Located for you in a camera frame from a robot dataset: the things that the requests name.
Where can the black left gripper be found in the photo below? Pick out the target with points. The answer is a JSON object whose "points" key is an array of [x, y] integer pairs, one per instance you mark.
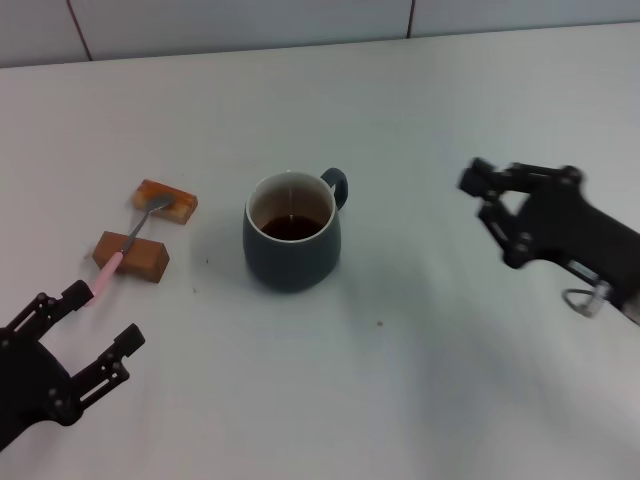
{"points": [[30, 385]]}

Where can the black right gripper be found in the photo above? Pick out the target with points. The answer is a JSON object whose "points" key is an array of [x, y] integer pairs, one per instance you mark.
{"points": [[570, 225]]}

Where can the grey ceramic cup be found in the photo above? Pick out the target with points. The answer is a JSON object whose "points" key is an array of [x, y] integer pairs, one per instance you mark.
{"points": [[285, 265]]}

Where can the brown wooden block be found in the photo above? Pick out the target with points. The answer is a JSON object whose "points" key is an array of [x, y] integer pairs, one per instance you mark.
{"points": [[145, 260]]}

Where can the light wooden block orange stain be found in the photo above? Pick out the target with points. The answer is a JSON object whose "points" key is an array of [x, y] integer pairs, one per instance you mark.
{"points": [[180, 210]]}

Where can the dark coffee liquid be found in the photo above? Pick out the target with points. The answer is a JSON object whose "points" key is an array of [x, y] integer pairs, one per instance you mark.
{"points": [[292, 227]]}

